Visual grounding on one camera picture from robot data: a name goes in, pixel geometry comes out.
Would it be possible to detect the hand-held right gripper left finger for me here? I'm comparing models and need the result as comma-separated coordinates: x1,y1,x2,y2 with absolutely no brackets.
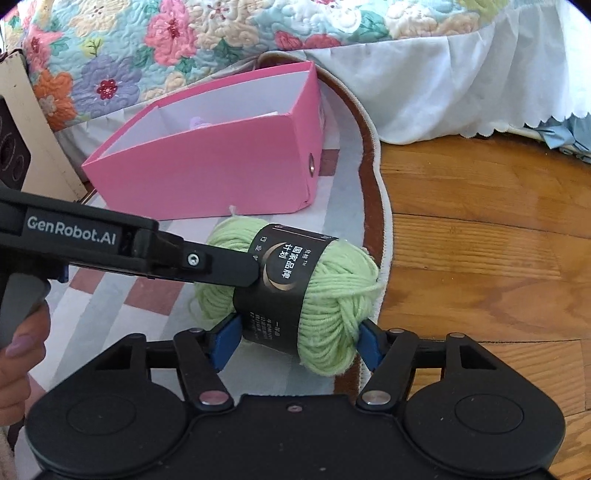
90,314,243,412

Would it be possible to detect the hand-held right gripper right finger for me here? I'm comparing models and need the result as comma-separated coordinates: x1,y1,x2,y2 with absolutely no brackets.
355,318,502,411

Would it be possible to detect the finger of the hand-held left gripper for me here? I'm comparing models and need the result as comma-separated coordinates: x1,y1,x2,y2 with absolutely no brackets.
157,231,260,291

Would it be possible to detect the green yarn ball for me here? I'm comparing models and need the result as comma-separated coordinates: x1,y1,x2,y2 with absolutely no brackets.
191,217,380,377

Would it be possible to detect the pink cardboard box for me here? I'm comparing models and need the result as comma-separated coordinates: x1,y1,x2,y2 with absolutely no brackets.
81,61,326,221

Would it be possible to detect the person's left hand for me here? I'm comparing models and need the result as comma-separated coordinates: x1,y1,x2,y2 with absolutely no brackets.
0,302,51,430

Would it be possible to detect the striped rug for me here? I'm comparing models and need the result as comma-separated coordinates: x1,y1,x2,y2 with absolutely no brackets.
9,51,394,398

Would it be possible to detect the dark brown panel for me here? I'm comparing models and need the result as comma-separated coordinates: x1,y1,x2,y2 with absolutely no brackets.
0,96,34,191

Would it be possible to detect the floral quilt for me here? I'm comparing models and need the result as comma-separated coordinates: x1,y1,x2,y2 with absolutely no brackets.
7,0,522,134
55,4,591,158

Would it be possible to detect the blue grey cloth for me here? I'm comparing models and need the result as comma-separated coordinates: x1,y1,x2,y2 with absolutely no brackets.
538,114,591,164

